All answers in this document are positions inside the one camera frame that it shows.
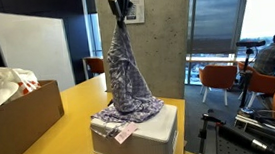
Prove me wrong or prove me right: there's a purple white checked cloth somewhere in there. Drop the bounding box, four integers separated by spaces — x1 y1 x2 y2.
82 16 168 147

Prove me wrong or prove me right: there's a white plastic basket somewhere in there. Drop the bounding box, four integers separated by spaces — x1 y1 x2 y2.
88 102 182 154

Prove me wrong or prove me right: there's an aluminium extrusion rail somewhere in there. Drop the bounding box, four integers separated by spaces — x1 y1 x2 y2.
233 108 275 140

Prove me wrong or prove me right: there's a white window desk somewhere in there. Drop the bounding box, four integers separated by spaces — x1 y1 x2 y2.
185 51 238 68

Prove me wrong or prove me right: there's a grey roller window blind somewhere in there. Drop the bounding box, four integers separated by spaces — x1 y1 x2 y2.
184 0 255 57

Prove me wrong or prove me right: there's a seated person in plaid shirt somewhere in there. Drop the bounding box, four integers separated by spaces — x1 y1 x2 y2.
249 30 275 79

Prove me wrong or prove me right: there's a brown cardboard box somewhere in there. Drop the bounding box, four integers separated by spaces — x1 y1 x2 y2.
0 79 69 154

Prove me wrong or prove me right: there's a black clamp stand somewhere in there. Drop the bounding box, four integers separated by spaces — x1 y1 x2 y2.
190 111 230 154

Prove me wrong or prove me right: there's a black camera tripod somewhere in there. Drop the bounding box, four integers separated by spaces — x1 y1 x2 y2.
233 39 273 116

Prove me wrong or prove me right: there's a white whiteboard panel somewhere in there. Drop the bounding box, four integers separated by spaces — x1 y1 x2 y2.
0 4 76 98

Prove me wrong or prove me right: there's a grey concrete pillar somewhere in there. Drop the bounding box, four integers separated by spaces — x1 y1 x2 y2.
94 0 202 107

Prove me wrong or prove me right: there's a black metal tube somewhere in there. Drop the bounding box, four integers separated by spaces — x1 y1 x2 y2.
216 118 275 154

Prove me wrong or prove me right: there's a paper sign with QR code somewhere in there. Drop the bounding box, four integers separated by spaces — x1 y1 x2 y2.
123 0 148 26

